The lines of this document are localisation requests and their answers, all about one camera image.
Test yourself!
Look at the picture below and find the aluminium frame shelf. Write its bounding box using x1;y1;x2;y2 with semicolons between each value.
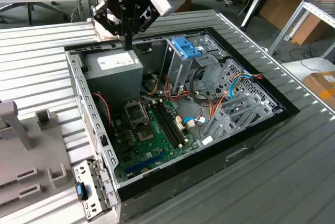
268;0;335;57

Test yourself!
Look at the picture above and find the black tripod leg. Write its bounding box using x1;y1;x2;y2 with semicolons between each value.
240;0;280;28

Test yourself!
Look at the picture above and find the grey part rack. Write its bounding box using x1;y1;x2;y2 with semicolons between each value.
0;99;75;206

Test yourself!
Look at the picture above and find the metal disk bay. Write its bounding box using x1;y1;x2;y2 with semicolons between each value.
203;94;285;141

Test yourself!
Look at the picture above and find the metal slot bracket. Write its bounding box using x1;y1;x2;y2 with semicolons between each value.
73;159;118;221

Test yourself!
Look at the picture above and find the power wire with black connector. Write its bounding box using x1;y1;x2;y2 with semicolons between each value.
208;72;264;120

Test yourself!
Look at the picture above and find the labelled cardboard box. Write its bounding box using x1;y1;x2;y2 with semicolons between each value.
300;71;335;107

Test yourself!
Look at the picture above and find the thick black wire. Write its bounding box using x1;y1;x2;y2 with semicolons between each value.
188;67;211;106

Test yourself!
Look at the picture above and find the black RAM slot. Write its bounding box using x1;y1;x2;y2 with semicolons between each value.
159;102;183;146
155;103;180;148
152;103;176;148
162;100;187;145

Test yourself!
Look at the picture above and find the brown base plate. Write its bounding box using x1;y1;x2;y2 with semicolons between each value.
88;17;126;42

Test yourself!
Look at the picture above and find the blue wire with white connector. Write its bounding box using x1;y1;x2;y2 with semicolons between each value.
183;117;210;128

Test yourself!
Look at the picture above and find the large brown cardboard box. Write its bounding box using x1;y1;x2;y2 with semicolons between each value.
259;0;330;46

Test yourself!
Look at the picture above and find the square chipset chip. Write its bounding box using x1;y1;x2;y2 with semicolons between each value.
138;129;154;143

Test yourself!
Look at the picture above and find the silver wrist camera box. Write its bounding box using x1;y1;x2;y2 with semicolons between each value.
147;0;186;17

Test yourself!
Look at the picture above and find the blue data wire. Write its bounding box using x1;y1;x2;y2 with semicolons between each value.
228;71;252;102

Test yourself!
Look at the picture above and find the grey power supply unit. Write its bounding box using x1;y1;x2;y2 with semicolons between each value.
82;48;144;104

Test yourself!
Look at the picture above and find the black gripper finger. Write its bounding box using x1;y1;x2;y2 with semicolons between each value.
128;2;161;51
91;0;129;51

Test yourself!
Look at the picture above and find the coloured wire bundle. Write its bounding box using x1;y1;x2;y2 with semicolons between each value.
141;73;191;104

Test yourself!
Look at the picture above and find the red black twisted wire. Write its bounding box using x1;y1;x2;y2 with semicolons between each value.
93;92;115;133

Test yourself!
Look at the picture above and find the black open PC case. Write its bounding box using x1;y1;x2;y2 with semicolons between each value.
64;27;301;222

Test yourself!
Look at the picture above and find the blue plastic bay latch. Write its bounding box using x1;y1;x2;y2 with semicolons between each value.
171;36;202;59

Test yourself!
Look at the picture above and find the green motherboard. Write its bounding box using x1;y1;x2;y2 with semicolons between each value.
111;98;201;183

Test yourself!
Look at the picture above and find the CPU socket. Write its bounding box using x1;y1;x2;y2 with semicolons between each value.
123;99;149;128

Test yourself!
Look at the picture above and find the blue expansion slot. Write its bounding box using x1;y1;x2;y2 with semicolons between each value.
124;150;168;175

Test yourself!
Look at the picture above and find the metal optical drive cage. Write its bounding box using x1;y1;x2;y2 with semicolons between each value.
161;31;228;96

